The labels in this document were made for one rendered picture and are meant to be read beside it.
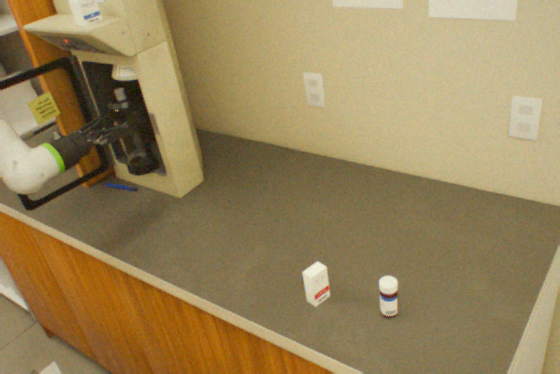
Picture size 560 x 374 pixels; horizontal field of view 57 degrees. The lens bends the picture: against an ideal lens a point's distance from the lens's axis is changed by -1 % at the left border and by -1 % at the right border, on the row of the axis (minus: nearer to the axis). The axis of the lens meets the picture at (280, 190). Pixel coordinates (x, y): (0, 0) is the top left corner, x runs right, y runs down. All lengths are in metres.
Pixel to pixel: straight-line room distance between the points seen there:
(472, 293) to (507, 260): 0.14
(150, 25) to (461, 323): 1.07
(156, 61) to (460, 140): 0.87
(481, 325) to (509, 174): 0.52
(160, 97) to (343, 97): 0.55
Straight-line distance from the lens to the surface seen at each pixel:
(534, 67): 1.39
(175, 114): 1.58
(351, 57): 1.56
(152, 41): 1.51
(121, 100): 1.61
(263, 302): 1.22
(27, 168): 1.44
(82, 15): 1.45
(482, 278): 1.26
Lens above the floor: 1.79
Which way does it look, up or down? 32 degrees down
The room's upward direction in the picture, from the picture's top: 10 degrees counter-clockwise
